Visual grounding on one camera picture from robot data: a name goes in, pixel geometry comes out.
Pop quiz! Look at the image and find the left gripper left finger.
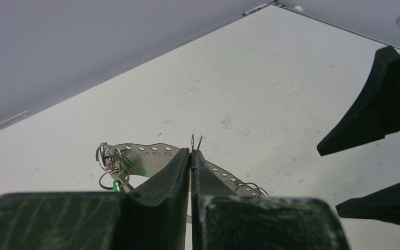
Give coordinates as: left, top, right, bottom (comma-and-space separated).
0, 148, 190, 249

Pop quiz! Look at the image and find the red white marker pen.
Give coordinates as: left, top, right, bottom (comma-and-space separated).
242, 3, 269, 17

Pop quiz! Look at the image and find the aluminium frame rail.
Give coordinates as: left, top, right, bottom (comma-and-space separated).
273, 1, 400, 55

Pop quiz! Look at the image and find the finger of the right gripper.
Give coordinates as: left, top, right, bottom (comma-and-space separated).
335, 183, 400, 225
317, 46, 400, 156

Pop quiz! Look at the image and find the green key tag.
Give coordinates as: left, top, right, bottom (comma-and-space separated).
111, 156, 146, 193

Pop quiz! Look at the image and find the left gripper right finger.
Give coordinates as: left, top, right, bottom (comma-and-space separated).
191, 150, 349, 249

